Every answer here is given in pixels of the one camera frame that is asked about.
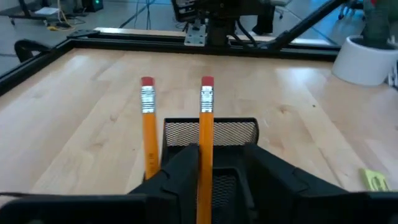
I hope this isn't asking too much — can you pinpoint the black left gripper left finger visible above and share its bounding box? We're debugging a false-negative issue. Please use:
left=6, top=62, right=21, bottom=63
left=129, top=144, right=200, bottom=224

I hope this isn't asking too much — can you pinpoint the yellow pencil with red eraser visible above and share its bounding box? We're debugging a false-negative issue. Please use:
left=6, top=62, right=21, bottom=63
left=140, top=77, right=161, bottom=180
left=196, top=76, right=215, bottom=224

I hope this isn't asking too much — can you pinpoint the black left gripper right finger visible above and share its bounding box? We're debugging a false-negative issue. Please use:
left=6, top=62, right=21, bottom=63
left=244, top=145, right=343, bottom=224

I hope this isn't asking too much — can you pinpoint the white sheet on floor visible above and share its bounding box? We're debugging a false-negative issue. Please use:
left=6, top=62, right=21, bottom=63
left=34, top=6, right=60, bottom=16

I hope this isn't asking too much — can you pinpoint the black curved frame handle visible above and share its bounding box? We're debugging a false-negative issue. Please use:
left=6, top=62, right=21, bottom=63
left=14, top=39, right=52, bottom=63

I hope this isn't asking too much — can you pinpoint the white plant pot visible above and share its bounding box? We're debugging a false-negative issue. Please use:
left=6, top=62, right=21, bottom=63
left=331, top=34, right=398, bottom=86

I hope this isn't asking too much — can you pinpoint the yellow floor cable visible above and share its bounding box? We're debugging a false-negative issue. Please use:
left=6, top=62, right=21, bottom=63
left=46, top=9, right=77, bottom=32

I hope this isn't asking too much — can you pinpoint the computer with green lights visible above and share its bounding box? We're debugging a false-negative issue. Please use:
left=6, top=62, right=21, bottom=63
left=82, top=0, right=103, bottom=13

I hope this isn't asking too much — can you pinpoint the silver metal bracket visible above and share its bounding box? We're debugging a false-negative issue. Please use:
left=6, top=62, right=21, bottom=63
left=183, top=24, right=208, bottom=47

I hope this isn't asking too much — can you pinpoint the black mesh desk organizer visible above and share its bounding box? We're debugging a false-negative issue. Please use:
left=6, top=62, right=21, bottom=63
left=143, top=117, right=259, bottom=224

